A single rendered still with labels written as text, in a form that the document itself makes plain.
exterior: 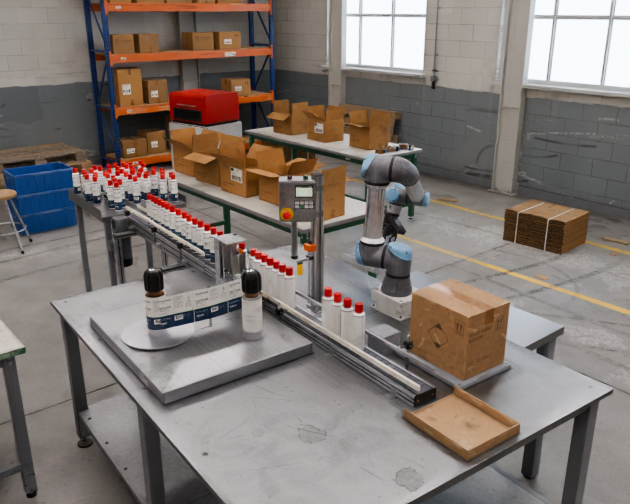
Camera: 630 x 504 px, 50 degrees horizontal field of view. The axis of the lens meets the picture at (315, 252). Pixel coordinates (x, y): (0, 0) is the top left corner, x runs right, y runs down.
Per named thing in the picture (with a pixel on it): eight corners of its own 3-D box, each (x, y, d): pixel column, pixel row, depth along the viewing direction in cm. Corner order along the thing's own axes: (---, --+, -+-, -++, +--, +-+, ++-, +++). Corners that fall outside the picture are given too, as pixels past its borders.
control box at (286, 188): (279, 216, 310) (279, 176, 304) (316, 216, 311) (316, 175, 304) (279, 222, 301) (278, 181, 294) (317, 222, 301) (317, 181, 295)
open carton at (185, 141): (162, 171, 616) (159, 131, 603) (203, 164, 644) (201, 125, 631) (185, 179, 588) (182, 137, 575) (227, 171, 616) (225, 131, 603)
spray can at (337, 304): (328, 337, 284) (328, 292, 277) (338, 333, 287) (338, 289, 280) (336, 341, 280) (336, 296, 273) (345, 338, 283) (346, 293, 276)
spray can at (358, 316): (349, 348, 275) (349, 302, 268) (358, 345, 277) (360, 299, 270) (357, 353, 271) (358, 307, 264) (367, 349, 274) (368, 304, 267)
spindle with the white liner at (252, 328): (238, 334, 286) (235, 269, 276) (256, 329, 291) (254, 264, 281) (249, 342, 280) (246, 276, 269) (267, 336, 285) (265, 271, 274)
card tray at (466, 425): (402, 417, 237) (403, 408, 236) (453, 394, 251) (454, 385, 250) (467, 461, 214) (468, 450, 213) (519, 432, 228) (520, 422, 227)
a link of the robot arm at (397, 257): (407, 278, 310) (410, 251, 305) (379, 273, 314) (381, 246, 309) (413, 269, 321) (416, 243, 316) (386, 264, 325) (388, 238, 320)
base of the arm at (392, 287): (373, 288, 322) (375, 269, 319) (397, 282, 331) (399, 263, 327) (394, 299, 311) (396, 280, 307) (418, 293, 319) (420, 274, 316)
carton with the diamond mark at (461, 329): (408, 351, 279) (411, 291, 270) (448, 335, 292) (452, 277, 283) (463, 381, 256) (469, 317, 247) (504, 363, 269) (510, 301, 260)
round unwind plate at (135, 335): (110, 330, 290) (110, 328, 290) (176, 312, 307) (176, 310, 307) (138, 358, 267) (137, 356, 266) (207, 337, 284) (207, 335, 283)
